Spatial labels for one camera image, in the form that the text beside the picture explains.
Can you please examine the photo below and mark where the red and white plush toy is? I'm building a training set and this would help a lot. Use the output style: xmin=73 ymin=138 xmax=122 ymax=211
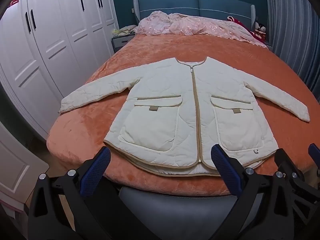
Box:
xmin=251 ymin=21 xmax=267 ymax=40

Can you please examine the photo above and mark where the blue-grey curtain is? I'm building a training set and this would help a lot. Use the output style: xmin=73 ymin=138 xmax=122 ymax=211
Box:
xmin=264 ymin=0 xmax=320 ymax=93

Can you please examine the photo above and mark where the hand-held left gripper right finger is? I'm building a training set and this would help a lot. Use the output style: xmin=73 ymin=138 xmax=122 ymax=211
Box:
xmin=211 ymin=143 xmax=313 ymax=240

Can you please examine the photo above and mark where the white panelled door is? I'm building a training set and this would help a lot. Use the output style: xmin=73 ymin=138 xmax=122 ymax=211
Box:
xmin=0 ymin=120 xmax=50 ymax=207

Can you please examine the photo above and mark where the cream quilted jacket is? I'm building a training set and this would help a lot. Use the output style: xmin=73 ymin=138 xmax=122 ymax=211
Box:
xmin=58 ymin=56 xmax=310 ymax=178

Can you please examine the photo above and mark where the orange plush blanket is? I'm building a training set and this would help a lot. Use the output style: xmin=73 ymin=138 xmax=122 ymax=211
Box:
xmin=46 ymin=33 xmax=320 ymax=197

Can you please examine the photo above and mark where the pale yellow cloth pile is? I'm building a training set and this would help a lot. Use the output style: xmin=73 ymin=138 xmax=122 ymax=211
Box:
xmin=112 ymin=25 xmax=137 ymax=37

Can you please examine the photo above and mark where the white panelled wardrobe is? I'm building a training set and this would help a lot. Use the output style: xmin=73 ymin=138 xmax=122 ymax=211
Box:
xmin=0 ymin=0 xmax=119 ymax=140

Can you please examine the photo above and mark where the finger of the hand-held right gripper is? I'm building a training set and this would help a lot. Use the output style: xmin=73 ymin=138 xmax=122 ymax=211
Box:
xmin=274 ymin=148 xmax=307 ymax=180
xmin=308 ymin=143 xmax=320 ymax=162

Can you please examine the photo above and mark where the pink embroidered quilt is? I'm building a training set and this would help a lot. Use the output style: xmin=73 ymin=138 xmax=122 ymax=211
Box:
xmin=134 ymin=11 xmax=268 ymax=48

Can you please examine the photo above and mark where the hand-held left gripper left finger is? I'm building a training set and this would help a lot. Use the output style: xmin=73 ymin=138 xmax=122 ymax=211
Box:
xmin=27 ymin=146 xmax=160 ymax=240

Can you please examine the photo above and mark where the grey nightstand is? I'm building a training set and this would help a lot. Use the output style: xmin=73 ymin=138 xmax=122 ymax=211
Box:
xmin=111 ymin=35 xmax=137 ymax=54

